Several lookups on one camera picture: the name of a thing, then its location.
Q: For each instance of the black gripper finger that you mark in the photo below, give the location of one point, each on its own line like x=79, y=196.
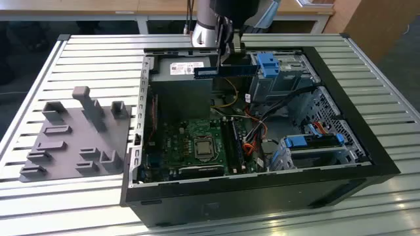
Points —
x=220, y=39
x=236, y=46

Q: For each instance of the blue RAM stick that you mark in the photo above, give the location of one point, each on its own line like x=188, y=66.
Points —
x=230, y=71

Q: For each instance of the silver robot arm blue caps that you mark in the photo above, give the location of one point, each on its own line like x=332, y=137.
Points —
x=203, y=24

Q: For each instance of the black RAM slot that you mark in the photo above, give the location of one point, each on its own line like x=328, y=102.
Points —
x=230, y=145

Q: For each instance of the blue disk carrier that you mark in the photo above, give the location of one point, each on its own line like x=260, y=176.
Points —
x=296, y=142
x=267, y=64

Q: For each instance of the grey power supply unit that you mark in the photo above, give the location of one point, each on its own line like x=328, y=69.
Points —
x=180, y=98

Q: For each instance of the green motherboard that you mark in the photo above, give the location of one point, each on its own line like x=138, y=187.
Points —
x=178, y=137

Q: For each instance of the grey round speaker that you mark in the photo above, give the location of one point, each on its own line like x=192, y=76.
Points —
x=270, y=147

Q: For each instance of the silver CPU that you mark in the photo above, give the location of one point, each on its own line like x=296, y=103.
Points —
x=204, y=149

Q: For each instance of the wooden cabinet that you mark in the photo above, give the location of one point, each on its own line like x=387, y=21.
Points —
x=378, y=24

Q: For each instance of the black graphics card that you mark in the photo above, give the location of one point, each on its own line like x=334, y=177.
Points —
x=202, y=171

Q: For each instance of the grey plastic parts rack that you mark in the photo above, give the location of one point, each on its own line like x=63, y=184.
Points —
x=75, y=137

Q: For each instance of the black open PC case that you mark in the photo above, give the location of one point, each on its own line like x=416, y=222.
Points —
x=230, y=196

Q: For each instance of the wooden desk white frame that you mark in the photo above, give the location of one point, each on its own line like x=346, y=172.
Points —
x=98, y=7

